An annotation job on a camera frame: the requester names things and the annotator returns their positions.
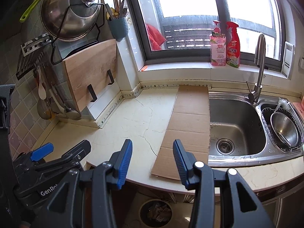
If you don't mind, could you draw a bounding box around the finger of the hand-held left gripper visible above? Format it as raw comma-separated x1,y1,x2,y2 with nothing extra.
13,142,55,169
34,140,92,172

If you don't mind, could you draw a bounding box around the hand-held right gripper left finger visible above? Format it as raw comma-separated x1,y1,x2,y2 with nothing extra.
31,139,133,228

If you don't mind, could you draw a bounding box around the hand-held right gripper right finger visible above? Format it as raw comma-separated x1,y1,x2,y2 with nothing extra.
173,139,271,228

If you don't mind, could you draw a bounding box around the round yellow-rimmed bin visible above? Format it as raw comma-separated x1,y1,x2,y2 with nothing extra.
139,198,173,227

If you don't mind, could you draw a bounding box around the brown cardboard sheet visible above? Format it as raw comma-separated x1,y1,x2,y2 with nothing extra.
150,85,211,181

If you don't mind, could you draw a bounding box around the steel strainer ladle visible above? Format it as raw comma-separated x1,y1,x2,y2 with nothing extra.
36,97,52,121

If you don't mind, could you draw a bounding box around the pile of crumpled paper scraps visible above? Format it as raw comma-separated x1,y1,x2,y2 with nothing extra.
147,201,172,222

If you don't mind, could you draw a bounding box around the white plastic spoon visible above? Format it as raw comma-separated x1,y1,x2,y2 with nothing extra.
38,66,47,100

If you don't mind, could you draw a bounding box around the white patterned sealing strip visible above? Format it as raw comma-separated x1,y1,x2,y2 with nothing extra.
97,83,212,128

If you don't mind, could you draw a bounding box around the stainless steel double sink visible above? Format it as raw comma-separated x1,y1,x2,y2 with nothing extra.
207,91,304,167

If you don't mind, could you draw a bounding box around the wooden cutting board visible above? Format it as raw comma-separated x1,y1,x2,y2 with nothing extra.
62,39,117,112

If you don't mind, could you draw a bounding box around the steel bowl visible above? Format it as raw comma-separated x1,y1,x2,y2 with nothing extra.
269,110,300,148

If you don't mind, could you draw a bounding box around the wooden cabinet door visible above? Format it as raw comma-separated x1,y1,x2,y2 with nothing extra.
256,174,304,228

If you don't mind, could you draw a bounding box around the pink detergent pump bottle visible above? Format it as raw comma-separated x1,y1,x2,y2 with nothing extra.
209,20,227,67

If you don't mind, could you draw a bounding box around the blue cutlery holder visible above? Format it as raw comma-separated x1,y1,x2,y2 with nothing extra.
108,17,130,42

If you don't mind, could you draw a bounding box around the red cloth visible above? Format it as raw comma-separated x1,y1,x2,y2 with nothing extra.
146,24,166,52

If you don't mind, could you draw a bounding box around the red spray bottle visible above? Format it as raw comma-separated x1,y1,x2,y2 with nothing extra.
225,21,241,68

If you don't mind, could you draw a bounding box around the pink sponge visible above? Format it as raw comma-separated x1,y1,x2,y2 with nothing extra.
293,102,304,115

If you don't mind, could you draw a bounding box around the steel kitchen faucet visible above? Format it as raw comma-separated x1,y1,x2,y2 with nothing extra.
245,33,267,104

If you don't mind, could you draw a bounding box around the large steel pot lid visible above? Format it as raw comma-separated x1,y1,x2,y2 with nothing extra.
40,0,103,41

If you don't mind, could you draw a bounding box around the bunch of cutlery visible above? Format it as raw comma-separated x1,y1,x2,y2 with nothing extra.
104,0,129,21

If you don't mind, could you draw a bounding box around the grey pipe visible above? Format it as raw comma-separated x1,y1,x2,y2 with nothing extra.
214,0,232,30

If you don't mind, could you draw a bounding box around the black board bracket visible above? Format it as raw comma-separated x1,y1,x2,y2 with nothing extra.
107,69,116,86
87,84,98,103

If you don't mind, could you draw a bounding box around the black wall hook rack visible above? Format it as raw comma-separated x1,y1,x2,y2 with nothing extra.
16,34,53,80

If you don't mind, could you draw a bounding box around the black wire lid rack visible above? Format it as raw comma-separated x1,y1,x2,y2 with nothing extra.
49,3,106,65

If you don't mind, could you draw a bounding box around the grey window frame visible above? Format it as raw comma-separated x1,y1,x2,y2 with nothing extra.
123,0,293,79

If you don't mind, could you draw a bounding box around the green handled utensil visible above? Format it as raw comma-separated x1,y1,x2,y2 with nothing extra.
19,0,48,24

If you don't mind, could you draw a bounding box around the white wall socket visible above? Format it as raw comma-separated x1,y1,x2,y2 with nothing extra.
281,41,295,79

